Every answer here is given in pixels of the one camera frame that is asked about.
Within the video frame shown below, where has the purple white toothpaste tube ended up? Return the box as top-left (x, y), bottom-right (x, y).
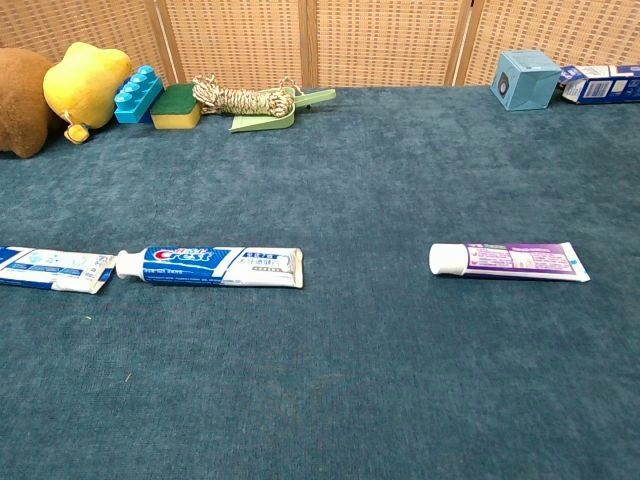
top-left (428, 241), bottom-right (592, 284)

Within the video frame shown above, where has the light green dustpan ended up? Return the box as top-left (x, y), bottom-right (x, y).
top-left (228, 87), bottom-right (337, 134)

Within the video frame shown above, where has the light blue cube box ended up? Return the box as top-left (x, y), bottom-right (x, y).
top-left (489, 48), bottom-right (563, 112)

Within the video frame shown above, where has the blue white carton box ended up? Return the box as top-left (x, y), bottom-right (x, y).
top-left (558, 64), bottom-right (640, 106)

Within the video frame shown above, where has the woven rattan folding screen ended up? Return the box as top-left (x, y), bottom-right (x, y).
top-left (0, 0), bottom-right (640, 89)

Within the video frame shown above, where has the brown plush toy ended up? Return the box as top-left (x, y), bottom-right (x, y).
top-left (0, 47), bottom-right (66, 160)

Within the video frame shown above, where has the blue Crest toothpaste tube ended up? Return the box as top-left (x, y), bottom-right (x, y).
top-left (115, 245), bottom-right (305, 290)

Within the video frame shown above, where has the blue toy building block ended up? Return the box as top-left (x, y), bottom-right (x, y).
top-left (113, 64), bottom-right (166, 125)

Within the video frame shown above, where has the beige rope bundle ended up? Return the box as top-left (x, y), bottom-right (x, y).
top-left (192, 73), bottom-right (297, 118)

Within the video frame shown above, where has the flattened blue white toothpaste tube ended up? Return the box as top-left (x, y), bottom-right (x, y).
top-left (0, 245), bottom-right (117, 296)

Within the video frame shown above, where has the yellow plush toy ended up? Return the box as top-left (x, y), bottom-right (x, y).
top-left (42, 41), bottom-right (133, 146)

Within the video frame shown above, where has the green yellow sponge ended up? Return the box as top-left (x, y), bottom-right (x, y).
top-left (150, 83), bottom-right (203, 131)

